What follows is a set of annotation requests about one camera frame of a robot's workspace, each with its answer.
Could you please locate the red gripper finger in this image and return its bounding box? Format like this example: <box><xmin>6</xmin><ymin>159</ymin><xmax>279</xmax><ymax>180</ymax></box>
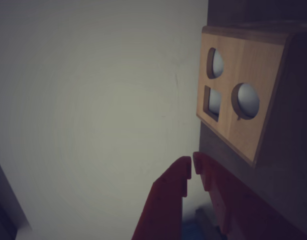
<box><xmin>192</xmin><ymin>151</ymin><xmax>307</xmax><ymax>240</ymax></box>
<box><xmin>130</xmin><ymin>156</ymin><xmax>192</xmax><ymax>240</ymax></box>

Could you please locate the wooden shape sorter box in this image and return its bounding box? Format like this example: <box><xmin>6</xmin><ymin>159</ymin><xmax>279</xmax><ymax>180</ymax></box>
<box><xmin>195</xmin><ymin>24</ymin><xmax>307</xmax><ymax>169</ymax></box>

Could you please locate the brown table mat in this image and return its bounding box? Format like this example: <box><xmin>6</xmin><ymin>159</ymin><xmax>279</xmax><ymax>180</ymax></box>
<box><xmin>198</xmin><ymin>0</ymin><xmax>307</xmax><ymax>240</ymax></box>

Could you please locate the blue clamp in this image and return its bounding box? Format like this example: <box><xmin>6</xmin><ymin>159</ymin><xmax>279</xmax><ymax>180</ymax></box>
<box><xmin>182</xmin><ymin>221</ymin><xmax>209</xmax><ymax>240</ymax></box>

